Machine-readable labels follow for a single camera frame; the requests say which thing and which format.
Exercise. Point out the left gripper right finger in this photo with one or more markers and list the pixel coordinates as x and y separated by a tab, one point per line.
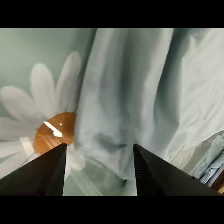
160	180

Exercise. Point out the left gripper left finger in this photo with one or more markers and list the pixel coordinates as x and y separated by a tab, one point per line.
40	176

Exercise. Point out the pale grey shirt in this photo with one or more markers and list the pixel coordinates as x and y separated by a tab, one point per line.
133	93

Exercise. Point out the blue garment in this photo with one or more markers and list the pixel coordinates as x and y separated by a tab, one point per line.
213	171

